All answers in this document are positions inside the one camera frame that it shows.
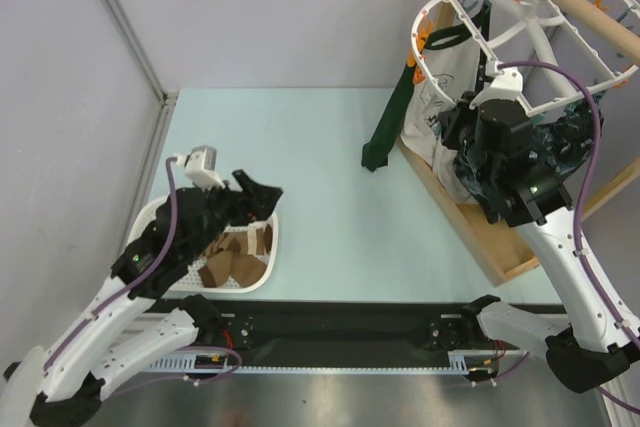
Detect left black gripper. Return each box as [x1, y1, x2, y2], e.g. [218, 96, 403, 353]
[186, 168, 283, 260]

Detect brown socks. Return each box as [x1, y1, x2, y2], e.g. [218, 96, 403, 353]
[198, 225, 273, 288]

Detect white round clip hanger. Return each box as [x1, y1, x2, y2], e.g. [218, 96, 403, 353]
[408, 0, 640, 116]

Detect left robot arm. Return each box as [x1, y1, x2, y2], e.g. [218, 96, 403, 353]
[1, 170, 283, 426]

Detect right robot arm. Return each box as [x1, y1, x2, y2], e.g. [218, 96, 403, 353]
[439, 92, 639, 393]

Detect white printed t-shirt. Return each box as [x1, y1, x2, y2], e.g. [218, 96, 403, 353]
[401, 24, 480, 204]

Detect orange clothespin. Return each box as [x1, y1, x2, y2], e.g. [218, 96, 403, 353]
[406, 53, 425, 85]

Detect dark green sleeve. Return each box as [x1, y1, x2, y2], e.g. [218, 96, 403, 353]
[361, 64, 415, 172]

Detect dark patterned garment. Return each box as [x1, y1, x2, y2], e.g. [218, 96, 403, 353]
[452, 100, 594, 224]

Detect white perforated laundry basket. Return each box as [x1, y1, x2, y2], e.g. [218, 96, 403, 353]
[122, 195, 279, 295]

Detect aluminium corner profile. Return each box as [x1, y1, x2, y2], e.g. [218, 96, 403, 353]
[72, 0, 179, 108]

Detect wooden rod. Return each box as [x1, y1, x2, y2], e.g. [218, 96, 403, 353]
[552, 0, 639, 65]

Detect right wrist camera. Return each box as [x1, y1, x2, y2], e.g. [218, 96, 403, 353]
[471, 61, 523, 108]

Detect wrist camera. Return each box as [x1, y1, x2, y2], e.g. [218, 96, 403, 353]
[471, 61, 523, 108]
[174, 145, 225, 190]

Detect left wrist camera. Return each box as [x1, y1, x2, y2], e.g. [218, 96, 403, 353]
[174, 145, 225, 190]

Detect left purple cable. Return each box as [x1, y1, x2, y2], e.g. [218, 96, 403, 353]
[42, 156, 246, 388]

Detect purple cable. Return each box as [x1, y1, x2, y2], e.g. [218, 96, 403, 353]
[42, 156, 246, 388]
[497, 60, 640, 413]

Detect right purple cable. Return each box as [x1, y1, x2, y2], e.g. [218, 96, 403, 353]
[497, 60, 640, 413]

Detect wooden rack frame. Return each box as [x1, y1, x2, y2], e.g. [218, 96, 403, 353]
[397, 0, 640, 288]

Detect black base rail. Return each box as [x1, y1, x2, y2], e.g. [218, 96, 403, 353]
[210, 299, 504, 369]

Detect white cable duct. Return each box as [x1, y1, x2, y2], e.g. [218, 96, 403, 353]
[142, 354, 494, 376]

